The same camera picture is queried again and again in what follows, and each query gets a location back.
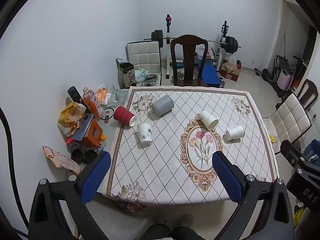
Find cardboard box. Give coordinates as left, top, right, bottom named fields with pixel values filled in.
left=221, top=61, right=242, bottom=82

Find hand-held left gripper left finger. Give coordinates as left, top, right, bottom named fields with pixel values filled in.
left=28, top=151, right=112, bottom=240

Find white squat rack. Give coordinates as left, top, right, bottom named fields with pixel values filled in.
left=164, top=14, right=229, bottom=80

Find metal bowls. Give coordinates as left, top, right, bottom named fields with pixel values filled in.
left=141, top=73, right=158, bottom=87

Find pale green cloth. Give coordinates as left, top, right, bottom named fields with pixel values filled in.
left=135, top=68, right=150, bottom=82

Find person's right leg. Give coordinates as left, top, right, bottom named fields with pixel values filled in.
left=172, top=226, right=208, bottom=240

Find yellow plastic bag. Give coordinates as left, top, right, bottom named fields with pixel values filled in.
left=57, top=102, right=87, bottom=137

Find person's leg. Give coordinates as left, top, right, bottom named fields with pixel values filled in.
left=172, top=226, right=208, bottom=240
left=145, top=224, right=172, bottom=240

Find floral printed tablecloth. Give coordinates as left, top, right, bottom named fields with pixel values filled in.
left=101, top=85, right=279, bottom=207

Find black cable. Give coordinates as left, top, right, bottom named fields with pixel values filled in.
left=0, top=107, right=29, bottom=239

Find dark wooden chair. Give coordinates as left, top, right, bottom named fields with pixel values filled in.
left=170, top=34, right=209, bottom=87
left=275, top=79, right=319, bottom=117

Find green carton box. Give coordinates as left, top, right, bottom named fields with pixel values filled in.
left=116, top=57, right=137, bottom=89

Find orange box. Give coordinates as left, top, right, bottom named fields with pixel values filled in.
left=80, top=120, right=103, bottom=150

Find black round lid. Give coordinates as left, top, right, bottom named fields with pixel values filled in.
left=83, top=149, right=98, bottom=165
left=71, top=149, right=84, bottom=164

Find person's left leg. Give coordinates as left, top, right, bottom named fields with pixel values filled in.
left=145, top=224, right=172, bottom=240

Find white cup with bamboo print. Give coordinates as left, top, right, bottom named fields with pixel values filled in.
left=136, top=123, right=153, bottom=145

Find white speckled paper cup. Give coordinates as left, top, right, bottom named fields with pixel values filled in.
left=225, top=124, right=245, bottom=141
left=199, top=110, right=219, bottom=131

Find orange plastic bag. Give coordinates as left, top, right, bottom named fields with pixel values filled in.
left=95, top=86, right=112, bottom=107

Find folded black cart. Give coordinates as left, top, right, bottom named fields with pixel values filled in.
left=271, top=55, right=290, bottom=83

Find grey cup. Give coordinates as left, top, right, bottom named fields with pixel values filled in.
left=151, top=95, right=175, bottom=117

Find orange drink bottle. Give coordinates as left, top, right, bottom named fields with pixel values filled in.
left=82, top=87, right=103, bottom=118

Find paper leaflet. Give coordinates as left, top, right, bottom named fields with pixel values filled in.
left=42, top=145, right=82, bottom=175

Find pink suitcase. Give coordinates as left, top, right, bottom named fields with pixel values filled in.
left=277, top=69, right=293, bottom=91

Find black cylinder flask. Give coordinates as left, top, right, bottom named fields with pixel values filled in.
left=67, top=86, right=84, bottom=104

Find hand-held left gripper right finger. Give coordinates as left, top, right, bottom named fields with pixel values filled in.
left=212, top=151, right=294, bottom=240

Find black dumbbell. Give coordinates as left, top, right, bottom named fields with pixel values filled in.
left=254, top=67, right=270, bottom=82

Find blue bag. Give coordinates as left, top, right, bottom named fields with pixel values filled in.
left=302, top=139, right=320, bottom=167

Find black barbell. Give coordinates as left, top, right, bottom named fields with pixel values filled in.
left=144, top=29, right=242, bottom=54

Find white padded chair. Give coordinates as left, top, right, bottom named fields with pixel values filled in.
left=262, top=93, right=312, bottom=155
left=126, top=41, right=162, bottom=87

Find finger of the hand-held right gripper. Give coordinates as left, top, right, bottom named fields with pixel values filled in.
left=280, top=140, right=309, bottom=168

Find blue flat box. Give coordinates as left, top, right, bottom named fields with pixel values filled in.
left=71, top=114, right=94, bottom=142

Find red ribbed paper cup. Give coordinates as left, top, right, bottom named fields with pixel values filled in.
left=113, top=105, right=137, bottom=128

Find white printed plastic bag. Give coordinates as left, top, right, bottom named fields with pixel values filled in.
left=195, top=44, right=209, bottom=60

